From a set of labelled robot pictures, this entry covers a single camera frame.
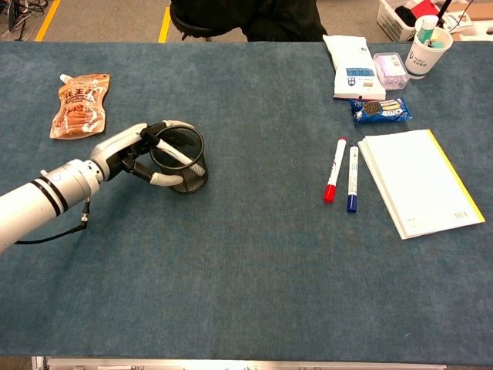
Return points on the white paper cup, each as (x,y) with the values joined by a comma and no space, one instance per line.
(421,61)

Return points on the blue Oreo cookie pack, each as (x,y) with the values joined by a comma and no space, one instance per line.
(379,111)

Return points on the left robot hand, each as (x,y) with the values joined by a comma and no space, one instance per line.
(115,148)

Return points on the white snack bag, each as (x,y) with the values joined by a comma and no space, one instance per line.
(354,65)

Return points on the red capped white marker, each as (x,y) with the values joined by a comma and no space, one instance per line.
(336,169)

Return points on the clear purple plastic box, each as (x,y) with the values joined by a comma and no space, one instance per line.
(391,71)

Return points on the brown cardboard box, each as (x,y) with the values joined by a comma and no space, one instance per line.
(475,13)

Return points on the orange peanut butter pouch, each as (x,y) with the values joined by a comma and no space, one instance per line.
(79,106)

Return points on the aluminium table edge rail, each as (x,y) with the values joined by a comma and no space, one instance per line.
(231,364)

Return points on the black capped white marker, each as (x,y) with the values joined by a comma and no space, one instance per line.
(175,154)

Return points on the white notebook yellow spine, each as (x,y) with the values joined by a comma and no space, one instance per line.
(416,181)

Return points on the black round stool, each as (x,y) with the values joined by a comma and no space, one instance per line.
(192,27)

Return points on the blue capped white marker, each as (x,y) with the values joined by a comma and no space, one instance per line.
(353,177)

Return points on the person in black clothes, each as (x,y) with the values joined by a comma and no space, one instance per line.
(285,19)

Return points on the green white tube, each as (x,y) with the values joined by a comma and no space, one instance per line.
(425,25)

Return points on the white plastic basket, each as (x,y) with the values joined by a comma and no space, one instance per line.
(393,23)

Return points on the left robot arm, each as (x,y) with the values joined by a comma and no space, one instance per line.
(42,200)

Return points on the black mesh pen cup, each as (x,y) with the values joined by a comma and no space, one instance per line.
(192,181)

